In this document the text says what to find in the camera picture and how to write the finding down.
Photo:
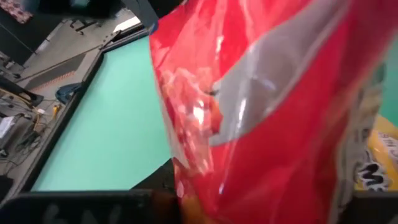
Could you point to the floral patterned cloth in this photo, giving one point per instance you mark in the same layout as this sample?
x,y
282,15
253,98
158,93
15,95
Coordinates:
x,y
15,11

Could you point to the black metal stand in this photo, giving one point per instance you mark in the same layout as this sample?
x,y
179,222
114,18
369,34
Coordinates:
x,y
18,93

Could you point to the red Maruchan noodle packet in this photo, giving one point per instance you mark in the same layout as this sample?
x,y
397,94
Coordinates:
x,y
280,124

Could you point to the dark blue bundle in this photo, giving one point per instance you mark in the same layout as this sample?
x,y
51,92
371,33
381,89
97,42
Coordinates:
x,y
66,91

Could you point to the yellow Maruchan ramen packet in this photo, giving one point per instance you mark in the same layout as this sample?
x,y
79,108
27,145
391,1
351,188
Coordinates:
x,y
382,146

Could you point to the black metal table frame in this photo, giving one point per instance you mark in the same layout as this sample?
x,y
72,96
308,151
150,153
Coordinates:
x,y
43,152

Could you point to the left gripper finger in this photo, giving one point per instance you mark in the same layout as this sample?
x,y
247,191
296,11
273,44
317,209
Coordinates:
x,y
161,177

